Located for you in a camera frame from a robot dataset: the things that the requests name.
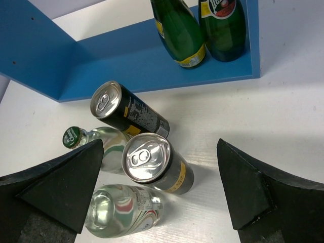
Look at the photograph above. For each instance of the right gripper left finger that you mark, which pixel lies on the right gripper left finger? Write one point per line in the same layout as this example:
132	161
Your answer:
49	202

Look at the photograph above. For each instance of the green bottle yellow label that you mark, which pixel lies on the green bottle yellow label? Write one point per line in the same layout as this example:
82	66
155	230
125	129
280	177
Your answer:
179	32

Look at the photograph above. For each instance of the clear Chang bottle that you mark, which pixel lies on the clear Chang bottle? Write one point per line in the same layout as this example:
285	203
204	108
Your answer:
114	142
117	210

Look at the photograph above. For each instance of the black yellow can right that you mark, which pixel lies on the black yellow can right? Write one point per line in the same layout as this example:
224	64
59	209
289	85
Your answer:
150	159

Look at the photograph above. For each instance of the blue and yellow wooden shelf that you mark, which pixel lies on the blue and yellow wooden shelf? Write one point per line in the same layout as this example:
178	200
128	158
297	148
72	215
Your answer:
68	59

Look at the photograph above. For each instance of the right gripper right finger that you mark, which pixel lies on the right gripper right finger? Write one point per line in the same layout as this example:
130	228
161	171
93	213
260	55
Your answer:
267	204

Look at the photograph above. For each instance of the black can near shelf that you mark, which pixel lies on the black can near shelf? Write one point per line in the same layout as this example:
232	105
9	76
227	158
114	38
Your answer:
115	105

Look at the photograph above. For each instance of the green Perrier bottle red label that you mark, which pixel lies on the green Perrier bottle red label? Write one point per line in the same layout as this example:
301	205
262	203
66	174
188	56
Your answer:
223	26

